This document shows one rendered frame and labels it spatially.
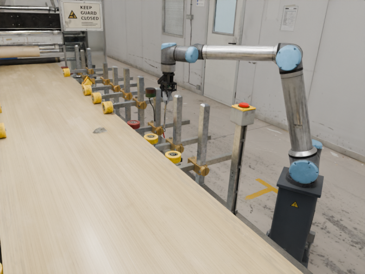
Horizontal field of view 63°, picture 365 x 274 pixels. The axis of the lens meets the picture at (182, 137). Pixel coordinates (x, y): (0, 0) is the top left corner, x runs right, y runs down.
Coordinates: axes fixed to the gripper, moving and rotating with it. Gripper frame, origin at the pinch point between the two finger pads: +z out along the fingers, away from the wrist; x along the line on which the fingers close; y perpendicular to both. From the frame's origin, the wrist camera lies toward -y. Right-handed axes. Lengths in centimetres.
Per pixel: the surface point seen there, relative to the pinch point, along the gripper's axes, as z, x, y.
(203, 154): 12, -8, 55
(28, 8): -49, -44, -255
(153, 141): 12.0, -22.4, 27.8
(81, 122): 11, -50, -17
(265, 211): 101, 86, 25
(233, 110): -19, -11, 77
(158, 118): 8.4, -7.7, 4.6
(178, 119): 1.3, -7.8, 29.6
